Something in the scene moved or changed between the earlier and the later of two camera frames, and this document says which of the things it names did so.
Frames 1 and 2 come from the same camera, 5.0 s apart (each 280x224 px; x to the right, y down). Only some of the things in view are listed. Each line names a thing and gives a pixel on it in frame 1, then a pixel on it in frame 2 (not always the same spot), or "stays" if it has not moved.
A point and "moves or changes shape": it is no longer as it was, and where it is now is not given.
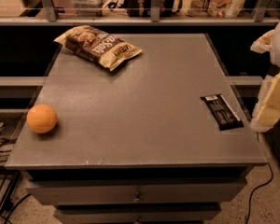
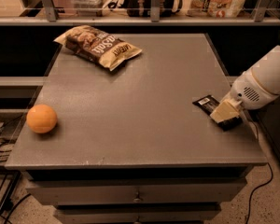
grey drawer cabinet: [137, 145] stays
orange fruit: [41, 119] stays
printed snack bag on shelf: [217, 1] stays
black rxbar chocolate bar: [222, 114] moves or changes shape
